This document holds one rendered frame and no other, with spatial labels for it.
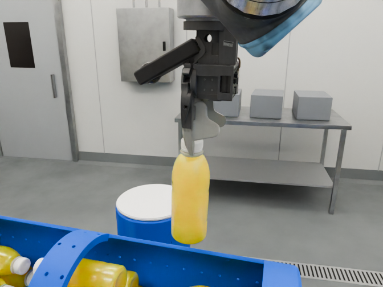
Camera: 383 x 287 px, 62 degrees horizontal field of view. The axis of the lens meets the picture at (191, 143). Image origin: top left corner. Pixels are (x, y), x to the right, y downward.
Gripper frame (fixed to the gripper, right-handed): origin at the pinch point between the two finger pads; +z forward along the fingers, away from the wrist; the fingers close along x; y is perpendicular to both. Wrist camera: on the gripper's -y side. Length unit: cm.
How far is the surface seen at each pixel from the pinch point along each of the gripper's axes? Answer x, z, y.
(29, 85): 299, 47, -299
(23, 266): 0, 36, -42
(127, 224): 37, 45, -32
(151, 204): 47, 42, -27
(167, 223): 40, 44, -19
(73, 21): 310, -32, -231
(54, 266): -10.8, 22.8, -23.0
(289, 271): -2.1, 21.5, 18.9
